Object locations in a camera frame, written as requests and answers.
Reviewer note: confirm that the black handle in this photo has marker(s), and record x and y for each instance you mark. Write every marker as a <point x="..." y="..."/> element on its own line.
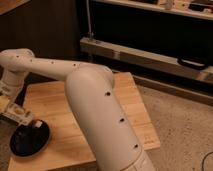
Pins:
<point x="192" y="65"/>

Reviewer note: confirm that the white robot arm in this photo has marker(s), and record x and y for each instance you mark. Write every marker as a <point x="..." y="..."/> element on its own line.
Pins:
<point x="89" y="93"/>

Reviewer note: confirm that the wooden shelf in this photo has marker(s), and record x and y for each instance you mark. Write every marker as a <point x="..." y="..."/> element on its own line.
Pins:
<point x="156" y="8"/>

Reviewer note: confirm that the grey metal bench beam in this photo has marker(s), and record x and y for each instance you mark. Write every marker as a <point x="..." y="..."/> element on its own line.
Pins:
<point x="144" y="59"/>

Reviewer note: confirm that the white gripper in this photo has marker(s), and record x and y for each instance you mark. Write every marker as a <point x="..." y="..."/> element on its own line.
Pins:
<point x="4" y="101"/>

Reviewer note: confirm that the wooden table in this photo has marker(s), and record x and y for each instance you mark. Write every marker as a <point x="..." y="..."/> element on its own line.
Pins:
<point x="67" y="146"/>

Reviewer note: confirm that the dark wooden cabinet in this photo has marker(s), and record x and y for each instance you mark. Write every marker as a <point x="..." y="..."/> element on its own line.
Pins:
<point x="47" y="27"/>

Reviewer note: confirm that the clear plastic bottle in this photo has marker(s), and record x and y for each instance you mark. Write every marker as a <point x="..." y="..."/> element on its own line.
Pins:
<point x="21" y="115"/>

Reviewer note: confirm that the black ceramic bowl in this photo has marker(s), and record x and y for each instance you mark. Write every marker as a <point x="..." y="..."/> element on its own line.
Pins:
<point x="28" y="140"/>

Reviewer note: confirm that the metal pole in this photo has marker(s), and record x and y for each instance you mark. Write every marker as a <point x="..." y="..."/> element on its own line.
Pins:
<point x="90" y="31"/>

